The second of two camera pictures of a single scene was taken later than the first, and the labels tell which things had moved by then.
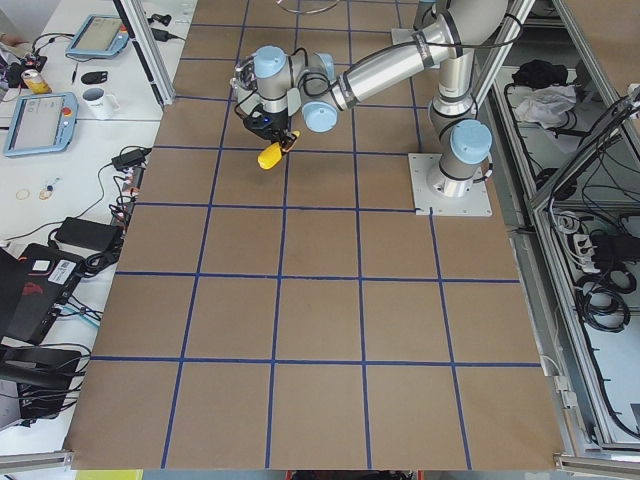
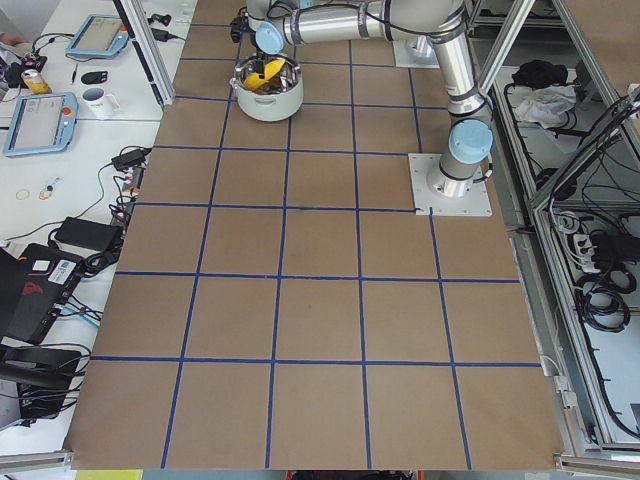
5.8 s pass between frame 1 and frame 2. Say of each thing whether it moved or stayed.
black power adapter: stayed
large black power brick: stayed
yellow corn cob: moved
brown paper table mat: stayed
